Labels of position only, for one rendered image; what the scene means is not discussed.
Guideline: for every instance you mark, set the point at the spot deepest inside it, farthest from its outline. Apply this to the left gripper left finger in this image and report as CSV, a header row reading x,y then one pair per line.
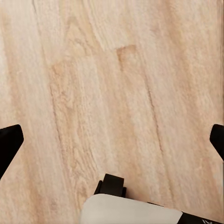
x,y
11,138

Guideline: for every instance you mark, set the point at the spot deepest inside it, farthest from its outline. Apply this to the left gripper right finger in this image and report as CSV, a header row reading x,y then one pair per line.
x,y
217,139

